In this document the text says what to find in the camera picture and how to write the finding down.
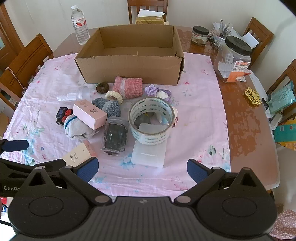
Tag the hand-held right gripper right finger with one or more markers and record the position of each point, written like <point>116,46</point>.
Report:
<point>196,170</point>

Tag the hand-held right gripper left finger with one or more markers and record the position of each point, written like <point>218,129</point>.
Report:
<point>86,169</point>

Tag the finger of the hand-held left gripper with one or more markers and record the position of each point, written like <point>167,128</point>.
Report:
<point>15,145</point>
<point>20,166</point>

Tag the beige and pink carton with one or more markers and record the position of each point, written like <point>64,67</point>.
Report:
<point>79,154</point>

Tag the glass jar with dark contents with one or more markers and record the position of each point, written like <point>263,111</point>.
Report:
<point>114,136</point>

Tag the white sock with blue stripes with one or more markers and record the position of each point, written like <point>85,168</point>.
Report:
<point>74,127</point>

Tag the translucent plastic case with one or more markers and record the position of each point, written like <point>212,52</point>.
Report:
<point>149,155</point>

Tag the black cube with red buttons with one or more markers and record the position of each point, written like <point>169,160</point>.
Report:
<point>60,115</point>

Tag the clear tape roll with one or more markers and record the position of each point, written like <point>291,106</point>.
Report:
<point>150,136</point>

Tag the blue and white plush toy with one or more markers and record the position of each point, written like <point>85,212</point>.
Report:
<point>163,119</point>

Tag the clear plastic cup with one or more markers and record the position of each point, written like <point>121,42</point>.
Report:
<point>81,92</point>

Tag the brown scrunchie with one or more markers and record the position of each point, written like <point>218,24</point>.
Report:
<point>102,88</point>

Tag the pink knitted cloth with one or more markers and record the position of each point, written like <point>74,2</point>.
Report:
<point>129,87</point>

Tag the cardboard box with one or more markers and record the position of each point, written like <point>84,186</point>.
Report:
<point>129,69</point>

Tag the grey-blue knitted roll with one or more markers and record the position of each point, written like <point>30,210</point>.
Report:
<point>112,110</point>

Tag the pink floral tablecloth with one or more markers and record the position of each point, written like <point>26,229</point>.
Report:
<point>198,104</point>

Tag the cream scrunchie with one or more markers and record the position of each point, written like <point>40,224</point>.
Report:
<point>111,94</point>

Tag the white knitted flower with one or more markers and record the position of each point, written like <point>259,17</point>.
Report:
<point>162,95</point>

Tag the wooden chair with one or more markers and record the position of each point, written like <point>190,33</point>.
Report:
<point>25,62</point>
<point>284,76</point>
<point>134,7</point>
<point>259,30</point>

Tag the gold openwork trivet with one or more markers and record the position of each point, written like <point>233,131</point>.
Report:
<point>253,96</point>

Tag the white power strip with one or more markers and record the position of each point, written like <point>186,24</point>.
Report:
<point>275,120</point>

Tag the colourful carton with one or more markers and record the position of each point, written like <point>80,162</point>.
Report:
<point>285,136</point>

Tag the floral fabric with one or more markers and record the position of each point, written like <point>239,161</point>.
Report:
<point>285,224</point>

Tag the wooden door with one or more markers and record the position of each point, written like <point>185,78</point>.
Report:
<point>7,39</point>

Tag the teal packet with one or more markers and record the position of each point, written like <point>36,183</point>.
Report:
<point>281,97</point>

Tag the large black-lidded plastic jar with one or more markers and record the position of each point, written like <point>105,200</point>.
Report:
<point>231,62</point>

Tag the small black-lidded jar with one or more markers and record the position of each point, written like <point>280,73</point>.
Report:
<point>200,36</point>

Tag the clear water bottle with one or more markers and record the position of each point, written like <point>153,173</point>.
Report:
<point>80,27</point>

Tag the cluttered pen holder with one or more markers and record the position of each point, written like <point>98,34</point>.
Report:
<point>220,34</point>

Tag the tan tissue box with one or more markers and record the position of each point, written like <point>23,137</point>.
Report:
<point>150,19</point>

